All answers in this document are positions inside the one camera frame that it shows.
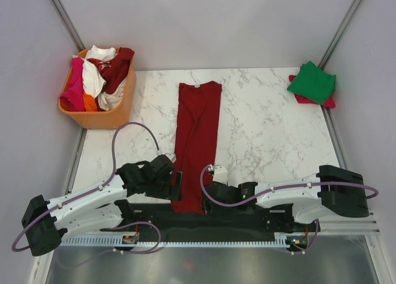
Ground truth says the aluminium frame post right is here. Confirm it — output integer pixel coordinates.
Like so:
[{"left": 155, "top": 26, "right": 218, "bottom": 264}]
[{"left": 318, "top": 0, "right": 364, "bottom": 70}]

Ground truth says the white t-shirt in basket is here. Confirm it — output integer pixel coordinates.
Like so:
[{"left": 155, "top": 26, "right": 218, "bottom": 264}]
[{"left": 82, "top": 45, "right": 116, "bottom": 98}]

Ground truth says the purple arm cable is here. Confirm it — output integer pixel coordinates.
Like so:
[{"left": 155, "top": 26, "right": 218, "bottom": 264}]
[
  {"left": 11, "top": 122, "right": 162, "bottom": 271},
  {"left": 200, "top": 166, "right": 380, "bottom": 257}
]

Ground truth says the orange plastic basket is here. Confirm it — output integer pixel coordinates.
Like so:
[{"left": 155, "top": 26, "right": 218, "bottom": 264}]
[{"left": 58, "top": 48, "right": 136, "bottom": 129}]

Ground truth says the orange t-shirt in basket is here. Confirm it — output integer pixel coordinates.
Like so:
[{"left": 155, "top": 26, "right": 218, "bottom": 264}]
[{"left": 83, "top": 92, "right": 97, "bottom": 112}]

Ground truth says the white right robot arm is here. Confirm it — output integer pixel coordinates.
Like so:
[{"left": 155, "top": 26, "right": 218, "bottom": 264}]
[{"left": 200, "top": 165, "right": 378, "bottom": 231}]

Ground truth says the aluminium frame post left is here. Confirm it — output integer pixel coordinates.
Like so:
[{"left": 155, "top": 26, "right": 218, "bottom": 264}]
[{"left": 49, "top": 0, "right": 85, "bottom": 51}]

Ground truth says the cream t-shirt in basket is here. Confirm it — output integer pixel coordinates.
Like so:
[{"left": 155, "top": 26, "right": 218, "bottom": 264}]
[{"left": 97, "top": 78, "right": 127, "bottom": 111}]

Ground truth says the pink t-shirt in basket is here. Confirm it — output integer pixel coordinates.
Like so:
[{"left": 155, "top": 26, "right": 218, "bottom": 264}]
[{"left": 59, "top": 56, "right": 85, "bottom": 112}]

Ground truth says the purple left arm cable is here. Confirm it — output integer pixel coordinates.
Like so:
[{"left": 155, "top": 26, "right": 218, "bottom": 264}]
[{"left": 11, "top": 122, "right": 162, "bottom": 271}]

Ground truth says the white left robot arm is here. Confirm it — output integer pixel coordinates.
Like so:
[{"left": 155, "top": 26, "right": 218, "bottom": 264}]
[{"left": 22, "top": 153, "right": 181, "bottom": 257}]

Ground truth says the pink folded t-shirt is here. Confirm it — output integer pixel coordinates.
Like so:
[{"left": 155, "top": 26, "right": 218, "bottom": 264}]
[{"left": 288, "top": 75, "right": 336, "bottom": 108}]

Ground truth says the dark red shirt in basket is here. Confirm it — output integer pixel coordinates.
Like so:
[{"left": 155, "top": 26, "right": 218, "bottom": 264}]
[{"left": 86, "top": 47, "right": 135, "bottom": 94}]

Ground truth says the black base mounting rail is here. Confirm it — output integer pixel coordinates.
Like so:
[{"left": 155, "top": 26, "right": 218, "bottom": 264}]
[{"left": 116, "top": 200, "right": 316, "bottom": 240}]

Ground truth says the green folded t-shirt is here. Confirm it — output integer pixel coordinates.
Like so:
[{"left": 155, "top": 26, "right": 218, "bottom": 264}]
[{"left": 287, "top": 61, "right": 336, "bottom": 105}]

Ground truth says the dark red t-shirt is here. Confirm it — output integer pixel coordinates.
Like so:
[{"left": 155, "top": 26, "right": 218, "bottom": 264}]
[{"left": 171, "top": 81, "right": 222, "bottom": 214}]

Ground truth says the aluminium frame post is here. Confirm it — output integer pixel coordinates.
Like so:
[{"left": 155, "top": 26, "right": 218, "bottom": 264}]
[
  {"left": 49, "top": 0, "right": 85, "bottom": 51},
  {"left": 318, "top": 0, "right": 364, "bottom": 70}
]

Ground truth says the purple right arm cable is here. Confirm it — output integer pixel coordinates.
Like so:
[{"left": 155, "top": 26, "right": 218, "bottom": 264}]
[{"left": 200, "top": 166, "right": 380, "bottom": 257}]

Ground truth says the white slotted cable duct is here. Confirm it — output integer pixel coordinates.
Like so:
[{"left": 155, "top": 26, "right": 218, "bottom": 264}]
[{"left": 61, "top": 233, "right": 290, "bottom": 248}]

